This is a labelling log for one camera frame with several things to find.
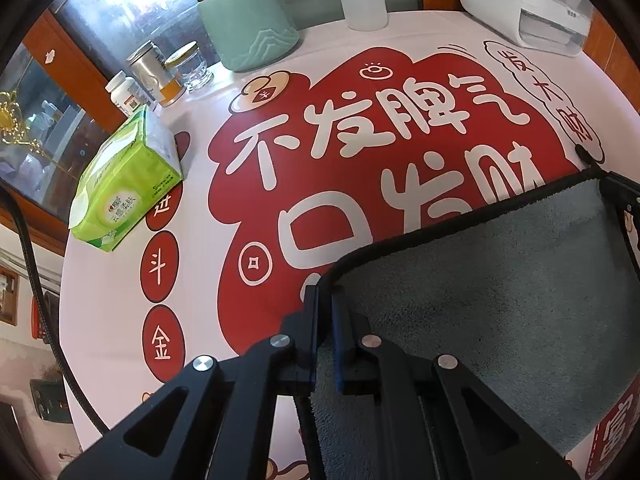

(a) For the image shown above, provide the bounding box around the white pill bottle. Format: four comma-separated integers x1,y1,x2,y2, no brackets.
105,71,157,118

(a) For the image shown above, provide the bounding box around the gold ornament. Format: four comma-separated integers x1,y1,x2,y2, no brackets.
0,89,47,161

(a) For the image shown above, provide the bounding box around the white appliance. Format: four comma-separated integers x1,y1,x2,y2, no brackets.
457,0,596,58

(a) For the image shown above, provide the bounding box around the small orange jar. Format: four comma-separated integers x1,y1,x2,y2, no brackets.
159,77,187,107

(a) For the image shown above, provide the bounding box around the grey towel with black edge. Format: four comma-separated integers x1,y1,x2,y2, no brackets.
295,166,640,480

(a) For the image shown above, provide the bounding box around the glass jar with gold lid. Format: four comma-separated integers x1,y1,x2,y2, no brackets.
165,41,215,92

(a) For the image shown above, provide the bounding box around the framed wall picture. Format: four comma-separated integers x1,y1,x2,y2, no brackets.
0,265,19,326

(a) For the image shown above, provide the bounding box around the dark box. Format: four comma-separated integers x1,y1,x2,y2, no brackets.
30,377,72,423

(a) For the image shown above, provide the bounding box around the teal ceramic canister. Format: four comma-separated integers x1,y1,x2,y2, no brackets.
195,0,301,73

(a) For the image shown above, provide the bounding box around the green tissue pack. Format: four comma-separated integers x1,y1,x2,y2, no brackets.
69,105,183,253

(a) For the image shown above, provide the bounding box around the silver metal can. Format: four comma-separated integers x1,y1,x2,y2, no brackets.
125,40,176,106

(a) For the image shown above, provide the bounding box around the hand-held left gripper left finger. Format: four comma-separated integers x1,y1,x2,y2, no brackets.
57,285,321,480

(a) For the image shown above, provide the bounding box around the black cable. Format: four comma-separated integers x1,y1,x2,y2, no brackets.
0,185,108,436

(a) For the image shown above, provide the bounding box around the red white printed table cover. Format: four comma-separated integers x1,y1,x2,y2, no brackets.
60,10,640,480

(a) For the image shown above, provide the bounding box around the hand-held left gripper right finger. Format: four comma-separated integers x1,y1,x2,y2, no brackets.
331,296,569,480

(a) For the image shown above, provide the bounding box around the wooden glass cabinet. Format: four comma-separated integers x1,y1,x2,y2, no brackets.
0,0,221,256

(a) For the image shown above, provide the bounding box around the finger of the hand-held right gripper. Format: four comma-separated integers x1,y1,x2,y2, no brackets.
574,144,607,166
598,172,640,212

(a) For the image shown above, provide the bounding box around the red wall hanging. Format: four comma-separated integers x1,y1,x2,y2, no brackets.
31,294,62,342

